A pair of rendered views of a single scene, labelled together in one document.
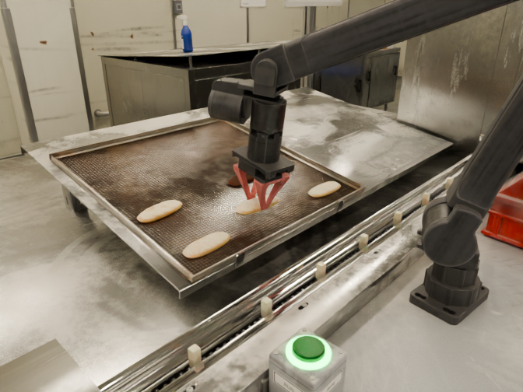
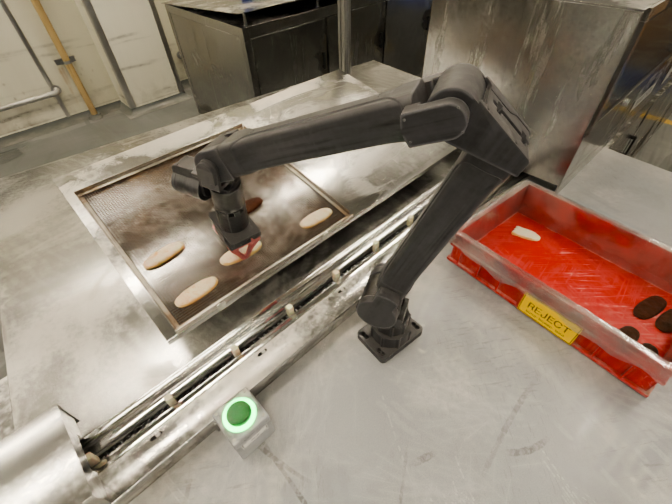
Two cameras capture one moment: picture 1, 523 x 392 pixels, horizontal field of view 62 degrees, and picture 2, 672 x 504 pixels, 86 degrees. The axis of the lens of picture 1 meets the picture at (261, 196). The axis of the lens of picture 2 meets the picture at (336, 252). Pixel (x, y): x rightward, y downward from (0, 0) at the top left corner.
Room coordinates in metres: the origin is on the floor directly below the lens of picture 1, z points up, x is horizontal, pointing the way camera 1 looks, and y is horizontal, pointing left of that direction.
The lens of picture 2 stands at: (0.19, -0.25, 1.51)
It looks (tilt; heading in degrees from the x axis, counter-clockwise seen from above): 46 degrees down; 5
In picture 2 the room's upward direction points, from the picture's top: 3 degrees counter-clockwise
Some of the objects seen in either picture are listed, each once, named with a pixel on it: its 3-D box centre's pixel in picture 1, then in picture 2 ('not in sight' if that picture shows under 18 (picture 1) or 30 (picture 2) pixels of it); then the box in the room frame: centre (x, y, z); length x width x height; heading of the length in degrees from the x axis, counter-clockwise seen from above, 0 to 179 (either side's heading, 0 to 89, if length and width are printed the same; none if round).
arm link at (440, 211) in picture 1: (447, 238); (382, 301); (0.61, -0.30, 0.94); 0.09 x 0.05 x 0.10; 71
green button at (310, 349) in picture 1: (308, 351); (239, 414); (0.40, -0.06, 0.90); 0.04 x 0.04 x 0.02
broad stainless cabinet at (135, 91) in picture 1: (247, 106); (314, 51); (3.53, 0.12, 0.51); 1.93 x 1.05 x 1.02; 136
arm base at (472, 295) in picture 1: (452, 278); (391, 324); (0.61, -0.32, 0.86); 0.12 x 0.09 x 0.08; 130
